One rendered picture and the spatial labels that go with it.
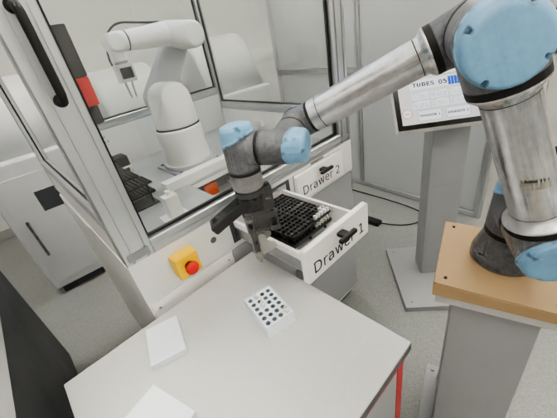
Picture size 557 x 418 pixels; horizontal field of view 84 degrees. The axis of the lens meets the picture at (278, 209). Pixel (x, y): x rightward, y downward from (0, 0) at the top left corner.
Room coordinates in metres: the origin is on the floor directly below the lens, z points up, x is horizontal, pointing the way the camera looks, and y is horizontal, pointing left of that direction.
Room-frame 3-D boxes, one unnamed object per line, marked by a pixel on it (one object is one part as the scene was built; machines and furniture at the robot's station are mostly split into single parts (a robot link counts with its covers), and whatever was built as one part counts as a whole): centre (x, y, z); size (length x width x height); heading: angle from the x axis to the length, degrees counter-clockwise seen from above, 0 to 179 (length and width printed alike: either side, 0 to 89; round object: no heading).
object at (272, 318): (0.59, 0.08, 0.78); 0.12 x 0.08 x 0.04; 28
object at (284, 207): (0.86, -0.02, 0.87); 0.22 x 0.18 x 0.06; 39
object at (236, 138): (0.67, 0.06, 1.21); 0.09 x 0.08 x 0.11; 69
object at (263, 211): (0.67, 0.05, 1.05); 0.09 x 0.08 x 0.12; 100
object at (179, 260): (0.74, 0.30, 0.88); 0.07 x 0.05 x 0.07; 129
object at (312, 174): (1.15, -0.20, 0.87); 0.29 x 0.02 x 0.11; 129
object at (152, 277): (1.36, 0.32, 0.87); 1.02 x 0.95 x 0.14; 129
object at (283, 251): (0.87, -0.02, 0.86); 0.40 x 0.26 x 0.06; 39
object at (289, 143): (0.65, -0.04, 1.20); 0.11 x 0.11 x 0.08; 69
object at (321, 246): (0.70, -0.15, 0.87); 0.29 x 0.02 x 0.11; 129
